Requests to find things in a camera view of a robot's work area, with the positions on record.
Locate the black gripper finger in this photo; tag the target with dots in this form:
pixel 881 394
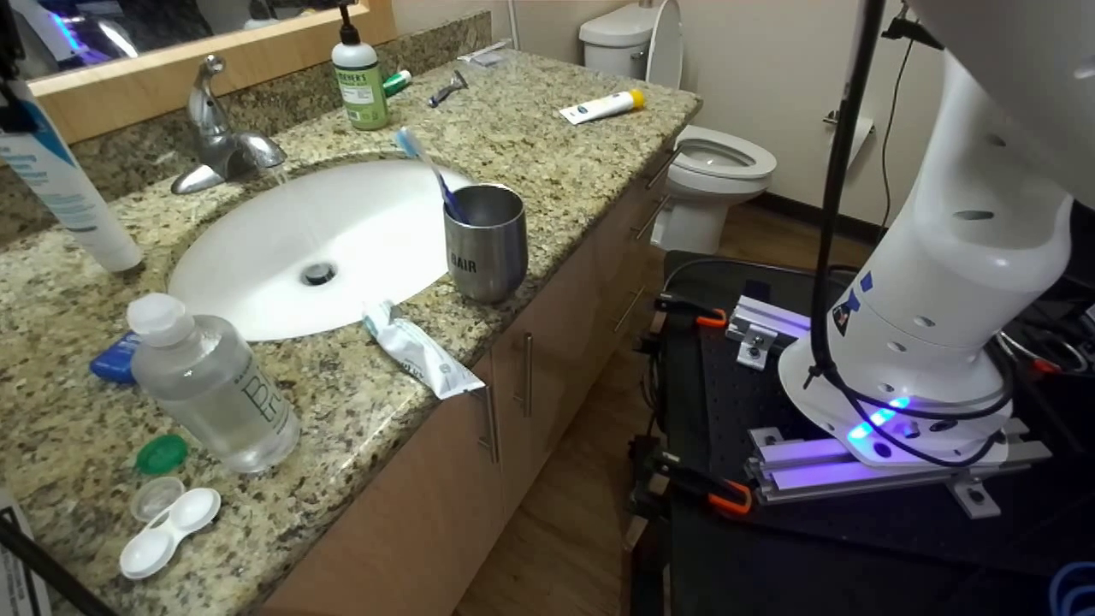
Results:
pixel 13 103

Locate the white toilet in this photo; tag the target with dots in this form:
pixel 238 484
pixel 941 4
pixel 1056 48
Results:
pixel 719 174

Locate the white and blue tube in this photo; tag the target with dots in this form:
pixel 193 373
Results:
pixel 71 192

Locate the orange black clamp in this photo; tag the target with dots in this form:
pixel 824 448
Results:
pixel 728 499
pixel 710 318

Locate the white contact lens case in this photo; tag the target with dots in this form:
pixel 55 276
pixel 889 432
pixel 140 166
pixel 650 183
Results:
pixel 171 535

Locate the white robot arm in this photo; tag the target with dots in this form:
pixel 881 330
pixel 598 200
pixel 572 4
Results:
pixel 968 252

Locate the blue dental floss container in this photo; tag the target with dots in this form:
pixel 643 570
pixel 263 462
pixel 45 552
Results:
pixel 114 361

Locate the aluminium base mount rails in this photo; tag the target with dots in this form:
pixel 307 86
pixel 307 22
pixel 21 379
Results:
pixel 798 467

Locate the stainless steel cup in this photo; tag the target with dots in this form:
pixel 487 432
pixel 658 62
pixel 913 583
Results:
pixel 487 257

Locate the green soap pump bottle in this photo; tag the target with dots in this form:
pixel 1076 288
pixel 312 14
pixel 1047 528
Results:
pixel 360 86

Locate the green round cap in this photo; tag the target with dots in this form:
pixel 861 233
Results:
pixel 163 455

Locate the white sink basin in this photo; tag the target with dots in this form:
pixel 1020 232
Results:
pixel 343 228

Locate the clear plastic bottle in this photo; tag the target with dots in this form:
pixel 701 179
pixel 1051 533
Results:
pixel 215 394

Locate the black cart table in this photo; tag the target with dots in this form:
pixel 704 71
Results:
pixel 865 558

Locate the dark razor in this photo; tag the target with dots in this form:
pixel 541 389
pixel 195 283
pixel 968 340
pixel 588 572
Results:
pixel 448 89

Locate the blue toothbrush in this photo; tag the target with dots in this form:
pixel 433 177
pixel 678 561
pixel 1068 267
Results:
pixel 417 160

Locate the black rod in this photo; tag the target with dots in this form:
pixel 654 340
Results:
pixel 45 570

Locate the crumpled white toothpaste tube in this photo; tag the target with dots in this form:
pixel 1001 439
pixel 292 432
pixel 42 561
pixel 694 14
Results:
pixel 427 361

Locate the wood framed mirror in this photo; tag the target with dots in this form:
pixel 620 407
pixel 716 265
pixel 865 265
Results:
pixel 207 62

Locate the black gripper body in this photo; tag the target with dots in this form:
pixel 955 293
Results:
pixel 9 40

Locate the white tube with yellow cap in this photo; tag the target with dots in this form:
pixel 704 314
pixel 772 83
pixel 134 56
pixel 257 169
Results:
pixel 598 107

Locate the white paper sheet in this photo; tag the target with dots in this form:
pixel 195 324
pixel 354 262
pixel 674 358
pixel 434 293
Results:
pixel 17 575

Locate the green tube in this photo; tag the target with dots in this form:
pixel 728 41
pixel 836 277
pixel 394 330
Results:
pixel 399 83

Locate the clear plastic package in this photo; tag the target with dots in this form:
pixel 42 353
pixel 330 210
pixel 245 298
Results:
pixel 487 53

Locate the clear round cap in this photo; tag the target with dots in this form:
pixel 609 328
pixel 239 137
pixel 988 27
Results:
pixel 150 499

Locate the chrome faucet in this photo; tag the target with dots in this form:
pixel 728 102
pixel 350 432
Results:
pixel 223 143

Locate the wooden vanity cabinet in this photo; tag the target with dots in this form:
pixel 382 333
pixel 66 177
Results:
pixel 433 513

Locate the toilet paper roll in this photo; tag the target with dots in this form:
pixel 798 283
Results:
pixel 861 143

